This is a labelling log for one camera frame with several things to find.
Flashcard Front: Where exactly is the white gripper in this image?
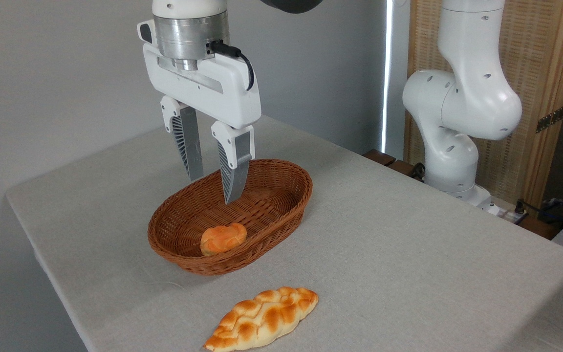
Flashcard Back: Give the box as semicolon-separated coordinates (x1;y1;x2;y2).
137;19;262;205

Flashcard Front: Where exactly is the long braided bread loaf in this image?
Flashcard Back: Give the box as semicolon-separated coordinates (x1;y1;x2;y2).
203;286;320;352

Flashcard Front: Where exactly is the round orange bread roll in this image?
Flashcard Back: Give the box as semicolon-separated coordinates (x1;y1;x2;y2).
200;222;248;257

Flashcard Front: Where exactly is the brown oval wicker basket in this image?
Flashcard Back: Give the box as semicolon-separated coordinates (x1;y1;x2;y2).
147;158;313;276

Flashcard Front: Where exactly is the dark brown wooden block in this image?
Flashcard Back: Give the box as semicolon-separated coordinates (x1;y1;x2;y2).
388;159;425;182
363;149;397;167

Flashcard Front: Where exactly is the grey tablecloth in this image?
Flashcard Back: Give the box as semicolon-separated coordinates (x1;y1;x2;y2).
5;111;563;352

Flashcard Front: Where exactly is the white power strip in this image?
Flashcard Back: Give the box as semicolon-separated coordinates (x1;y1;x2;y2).
487;202;529;225

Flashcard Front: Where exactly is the dark metal screen hinge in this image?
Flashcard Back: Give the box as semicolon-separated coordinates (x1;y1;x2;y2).
536;105;563;134

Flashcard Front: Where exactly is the wooden woven folding screen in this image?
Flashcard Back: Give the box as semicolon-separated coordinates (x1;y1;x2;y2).
403;0;563;212

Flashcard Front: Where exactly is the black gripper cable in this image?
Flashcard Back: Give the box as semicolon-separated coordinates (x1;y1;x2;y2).
208;40;255;92

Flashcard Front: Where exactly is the black power cable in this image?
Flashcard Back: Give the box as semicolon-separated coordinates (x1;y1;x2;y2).
515;198;563;230

